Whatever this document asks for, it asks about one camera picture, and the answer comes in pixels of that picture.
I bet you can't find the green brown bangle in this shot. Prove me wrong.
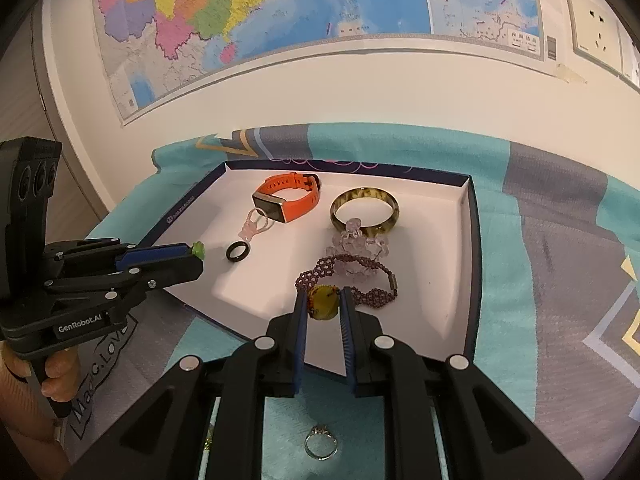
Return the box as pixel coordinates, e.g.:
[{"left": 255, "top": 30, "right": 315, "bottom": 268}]
[{"left": 329, "top": 187, "right": 401, "bottom": 236}]

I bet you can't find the colourful wall map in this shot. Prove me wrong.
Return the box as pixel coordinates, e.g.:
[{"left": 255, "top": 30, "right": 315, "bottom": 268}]
[{"left": 92, "top": 0, "right": 547, "bottom": 126}]

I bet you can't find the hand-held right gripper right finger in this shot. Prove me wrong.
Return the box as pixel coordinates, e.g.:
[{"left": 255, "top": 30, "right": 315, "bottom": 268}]
[{"left": 339, "top": 286, "right": 584, "bottom": 480}]

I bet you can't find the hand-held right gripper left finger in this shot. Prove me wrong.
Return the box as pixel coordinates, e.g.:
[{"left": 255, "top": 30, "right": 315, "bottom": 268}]
[{"left": 65, "top": 290, "right": 309, "bottom": 480}]

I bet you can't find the white wall socket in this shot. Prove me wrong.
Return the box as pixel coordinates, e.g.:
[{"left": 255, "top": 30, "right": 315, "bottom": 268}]
[
  {"left": 565, "top": 0, "right": 624, "bottom": 76},
  {"left": 619, "top": 25, "right": 640, "bottom": 92}
]

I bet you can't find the teal grey printed tablecloth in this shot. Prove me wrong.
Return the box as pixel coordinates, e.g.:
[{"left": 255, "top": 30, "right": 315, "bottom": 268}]
[{"left": 65, "top": 122, "right": 640, "bottom": 480}]

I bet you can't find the silver ring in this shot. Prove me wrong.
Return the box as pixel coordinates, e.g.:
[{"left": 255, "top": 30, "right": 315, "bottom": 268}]
[{"left": 304, "top": 425, "right": 339, "bottom": 461}]

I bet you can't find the yellow amber pendant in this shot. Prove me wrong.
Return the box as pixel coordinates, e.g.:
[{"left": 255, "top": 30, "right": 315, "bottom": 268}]
[{"left": 307, "top": 285, "right": 342, "bottom": 321}]

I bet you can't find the purple beaded bracelet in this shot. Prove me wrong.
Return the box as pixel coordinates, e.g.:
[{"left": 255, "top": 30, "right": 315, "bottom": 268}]
[{"left": 295, "top": 255, "right": 400, "bottom": 309}]

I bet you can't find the clear tape piece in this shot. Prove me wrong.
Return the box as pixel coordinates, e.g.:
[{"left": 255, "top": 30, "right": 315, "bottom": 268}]
[{"left": 554, "top": 62, "right": 589, "bottom": 84}]

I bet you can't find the orange smart band watch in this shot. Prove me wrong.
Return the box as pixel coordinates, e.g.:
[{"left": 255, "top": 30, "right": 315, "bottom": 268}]
[{"left": 251, "top": 172, "right": 321, "bottom": 224}]

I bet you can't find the pink clear charm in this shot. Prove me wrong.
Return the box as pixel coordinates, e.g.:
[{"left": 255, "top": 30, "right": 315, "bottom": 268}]
[{"left": 239, "top": 208, "right": 275, "bottom": 241}]

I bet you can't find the clear crystal bead bracelet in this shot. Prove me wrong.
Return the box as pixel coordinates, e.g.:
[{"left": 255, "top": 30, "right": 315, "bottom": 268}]
[{"left": 325, "top": 217, "right": 392, "bottom": 279}]

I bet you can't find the person's left hand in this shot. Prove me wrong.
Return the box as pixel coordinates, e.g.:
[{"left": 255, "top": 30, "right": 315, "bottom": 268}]
[{"left": 0, "top": 344, "right": 82, "bottom": 431}]

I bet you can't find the dark blue cardboard box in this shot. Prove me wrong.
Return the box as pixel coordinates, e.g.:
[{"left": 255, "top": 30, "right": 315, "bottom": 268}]
[{"left": 134, "top": 160, "right": 483, "bottom": 378}]

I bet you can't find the person's left forearm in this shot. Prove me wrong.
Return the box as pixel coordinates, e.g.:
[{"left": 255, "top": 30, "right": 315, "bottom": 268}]
[{"left": 0, "top": 410, "right": 70, "bottom": 473}]

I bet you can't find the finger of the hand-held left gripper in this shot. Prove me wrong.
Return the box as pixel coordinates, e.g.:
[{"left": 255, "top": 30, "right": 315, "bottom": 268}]
[
  {"left": 45, "top": 255, "right": 205, "bottom": 312},
  {"left": 42, "top": 237, "right": 195, "bottom": 272}
]

